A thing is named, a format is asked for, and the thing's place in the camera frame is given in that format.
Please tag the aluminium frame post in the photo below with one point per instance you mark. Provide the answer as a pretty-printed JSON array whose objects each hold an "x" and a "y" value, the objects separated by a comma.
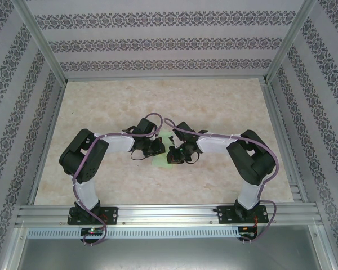
[
  {"x": 39, "y": 36},
  {"x": 291, "y": 36}
]

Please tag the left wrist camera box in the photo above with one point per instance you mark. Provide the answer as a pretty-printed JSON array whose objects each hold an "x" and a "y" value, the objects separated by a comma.
[{"x": 153, "y": 134}]

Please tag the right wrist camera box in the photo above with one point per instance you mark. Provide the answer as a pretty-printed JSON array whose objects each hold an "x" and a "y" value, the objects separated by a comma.
[{"x": 171, "y": 138}]

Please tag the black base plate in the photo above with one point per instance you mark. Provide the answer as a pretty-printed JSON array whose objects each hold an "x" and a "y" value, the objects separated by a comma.
[
  {"x": 224, "y": 215},
  {"x": 112, "y": 215}
]

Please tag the grey sheet metal panel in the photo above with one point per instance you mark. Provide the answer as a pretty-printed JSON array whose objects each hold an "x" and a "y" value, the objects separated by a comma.
[{"x": 169, "y": 253}]

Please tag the aluminium cross rail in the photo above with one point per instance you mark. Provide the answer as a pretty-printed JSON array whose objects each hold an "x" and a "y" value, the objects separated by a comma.
[{"x": 166, "y": 78}]

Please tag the aluminium side rail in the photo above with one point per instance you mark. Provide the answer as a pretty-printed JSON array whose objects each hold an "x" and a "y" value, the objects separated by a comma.
[
  {"x": 280, "y": 126},
  {"x": 51, "y": 126}
]

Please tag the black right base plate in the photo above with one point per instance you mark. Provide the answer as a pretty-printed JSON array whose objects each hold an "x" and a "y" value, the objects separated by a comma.
[{"x": 224, "y": 215}]

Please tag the light green paper sheet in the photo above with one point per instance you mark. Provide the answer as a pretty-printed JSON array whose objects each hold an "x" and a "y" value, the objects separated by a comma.
[{"x": 160, "y": 162}]

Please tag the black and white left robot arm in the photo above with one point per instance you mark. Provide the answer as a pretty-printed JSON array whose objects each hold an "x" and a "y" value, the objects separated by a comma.
[{"x": 115, "y": 143}]

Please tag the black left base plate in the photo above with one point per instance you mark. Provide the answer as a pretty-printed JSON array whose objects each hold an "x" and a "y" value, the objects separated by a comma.
[{"x": 112, "y": 215}]

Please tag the aluminium mounting beam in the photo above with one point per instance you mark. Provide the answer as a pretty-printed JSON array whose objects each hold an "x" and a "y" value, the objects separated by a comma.
[{"x": 169, "y": 213}]

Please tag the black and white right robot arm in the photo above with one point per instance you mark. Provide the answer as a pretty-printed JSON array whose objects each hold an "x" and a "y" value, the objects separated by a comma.
[{"x": 214, "y": 143}]

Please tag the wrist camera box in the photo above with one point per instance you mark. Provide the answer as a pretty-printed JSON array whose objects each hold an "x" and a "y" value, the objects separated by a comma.
[
  {"x": 171, "y": 138},
  {"x": 153, "y": 134}
]

